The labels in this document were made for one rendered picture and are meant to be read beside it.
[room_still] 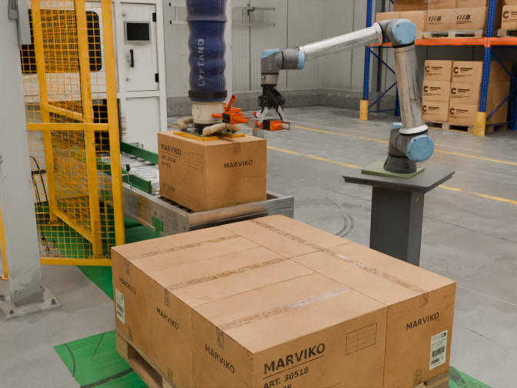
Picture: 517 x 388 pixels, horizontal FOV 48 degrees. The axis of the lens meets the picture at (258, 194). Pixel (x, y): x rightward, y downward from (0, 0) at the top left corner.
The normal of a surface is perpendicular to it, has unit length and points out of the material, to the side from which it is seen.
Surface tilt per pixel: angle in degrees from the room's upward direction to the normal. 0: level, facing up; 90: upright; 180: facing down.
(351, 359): 90
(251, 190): 90
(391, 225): 90
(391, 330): 90
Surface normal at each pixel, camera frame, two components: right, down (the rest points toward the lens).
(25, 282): 0.57, 0.20
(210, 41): 0.29, 0.02
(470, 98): -0.81, 0.16
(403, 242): -0.56, 0.20
